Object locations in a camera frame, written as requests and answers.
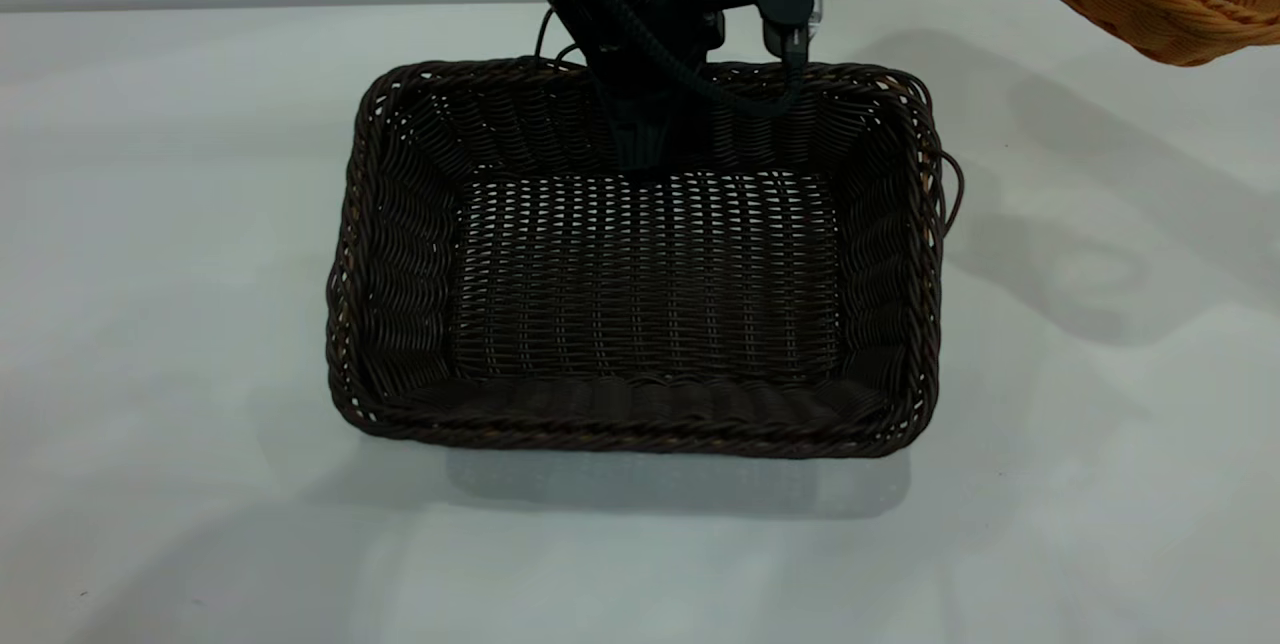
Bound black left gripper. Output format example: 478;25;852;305
497;0;727;175

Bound black braided camera cable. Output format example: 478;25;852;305
560;0;811;120

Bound black wicker basket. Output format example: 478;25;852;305
325;9;966;460

